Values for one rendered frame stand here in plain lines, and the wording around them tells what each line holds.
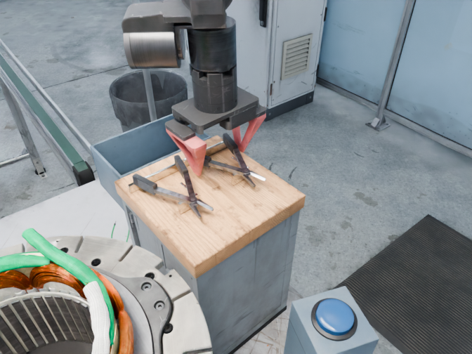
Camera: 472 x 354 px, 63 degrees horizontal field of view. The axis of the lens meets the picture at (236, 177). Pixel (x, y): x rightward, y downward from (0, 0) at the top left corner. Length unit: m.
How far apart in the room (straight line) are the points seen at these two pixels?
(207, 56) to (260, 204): 0.20
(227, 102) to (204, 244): 0.18
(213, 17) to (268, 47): 2.10
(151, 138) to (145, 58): 0.27
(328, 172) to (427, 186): 0.55
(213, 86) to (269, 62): 2.11
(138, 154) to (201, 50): 0.31
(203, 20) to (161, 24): 0.06
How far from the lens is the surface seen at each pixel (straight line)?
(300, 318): 0.46
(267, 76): 2.60
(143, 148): 0.72
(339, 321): 0.45
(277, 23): 2.49
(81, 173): 1.16
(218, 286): 0.53
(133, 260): 0.43
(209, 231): 0.49
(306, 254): 1.87
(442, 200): 2.37
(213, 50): 0.46
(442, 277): 1.97
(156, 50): 0.47
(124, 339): 0.34
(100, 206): 0.99
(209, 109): 0.49
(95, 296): 0.34
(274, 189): 0.55
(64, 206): 1.02
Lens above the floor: 1.42
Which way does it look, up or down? 39 degrees down
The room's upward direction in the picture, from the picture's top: straight up
